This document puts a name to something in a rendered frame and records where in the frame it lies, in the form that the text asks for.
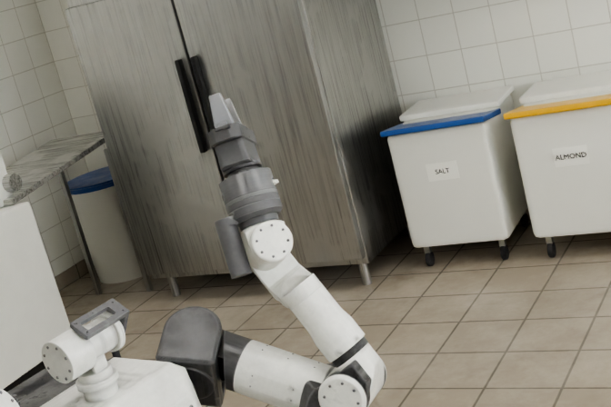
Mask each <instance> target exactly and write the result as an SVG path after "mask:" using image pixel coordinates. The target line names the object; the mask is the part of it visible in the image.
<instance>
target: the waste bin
mask: <svg viewBox="0 0 611 407"><path fill-rule="evenodd" d="M67 183H68V186H69V189H70V193H71V195H72V198H73V201H74V204H75V209H76V212H77V215H78V218H79V221H80V224H81V226H82V229H83V232H84V236H85V240H86V243H87V246H88V249H89V252H90V254H91V258H92V261H93V264H94V266H95V269H96V272H97V275H98V277H99V280H100V282H101V283H123V282H127V281H131V280H134V279H136V278H139V277H142V274H141V270H140V267H139V264H138V261H137V258H136V255H135V250H134V246H133V244H132V241H131V238H130V234H129V232H128V229H127V226H126V223H125V218H124V215H123V212H122V208H121V205H120V203H119V200H118V196H117V193H116V190H115V185H114V182H113V179H112V176H111V173H110V170H109V167H108V166H107V167H103V168H100V169H97V170H94V171H92V172H89V173H86V174H82V175H80V176H77V177H76V178H74V179H72V180H70V181H68V182H67Z"/></svg>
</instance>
